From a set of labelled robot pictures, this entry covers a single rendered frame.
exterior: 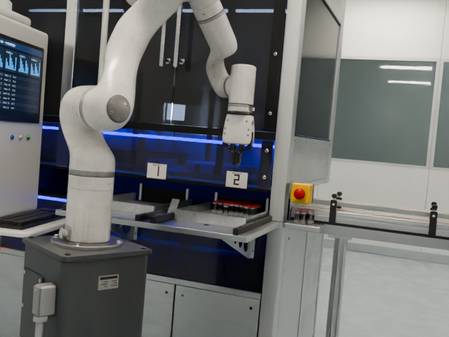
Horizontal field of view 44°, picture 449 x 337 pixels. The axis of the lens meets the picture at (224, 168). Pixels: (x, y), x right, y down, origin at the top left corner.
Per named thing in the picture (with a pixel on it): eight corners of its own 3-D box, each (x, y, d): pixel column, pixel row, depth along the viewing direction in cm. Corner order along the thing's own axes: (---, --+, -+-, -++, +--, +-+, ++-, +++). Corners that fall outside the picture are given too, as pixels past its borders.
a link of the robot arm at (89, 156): (83, 176, 142) (89, 82, 140) (48, 170, 155) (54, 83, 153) (123, 177, 150) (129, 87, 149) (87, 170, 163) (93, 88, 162)
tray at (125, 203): (135, 200, 237) (135, 192, 237) (191, 207, 229) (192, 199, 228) (89, 207, 205) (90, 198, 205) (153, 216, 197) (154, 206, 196)
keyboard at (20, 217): (41, 212, 232) (41, 206, 232) (73, 216, 229) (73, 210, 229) (-16, 226, 192) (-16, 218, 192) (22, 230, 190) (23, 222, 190)
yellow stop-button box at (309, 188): (294, 200, 213) (295, 182, 212) (313, 202, 210) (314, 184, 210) (289, 202, 206) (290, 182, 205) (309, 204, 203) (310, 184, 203)
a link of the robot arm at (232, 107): (257, 106, 190) (256, 115, 190) (233, 105, 193) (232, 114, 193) (250, 104, 182) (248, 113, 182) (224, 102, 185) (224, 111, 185)
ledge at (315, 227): (292, 223, 221) (292, 218, 221) (325, 227, 216) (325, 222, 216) (284, 227, 208) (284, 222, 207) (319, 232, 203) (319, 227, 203)
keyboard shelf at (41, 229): (21, 215, 236) (21, 209, 236) (83, 222, 231) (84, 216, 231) (-48, 231, 192) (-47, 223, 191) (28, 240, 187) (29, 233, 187)
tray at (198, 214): (209, 210, 226) (210, 201, 226) (271, 218, 217) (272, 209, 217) (174, 218, 194) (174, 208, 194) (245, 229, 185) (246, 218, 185)
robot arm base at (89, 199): (70, 253, 138) (75, 178, 137) (38, 238, 152) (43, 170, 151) (135, 247, 150) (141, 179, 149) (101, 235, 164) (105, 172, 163)
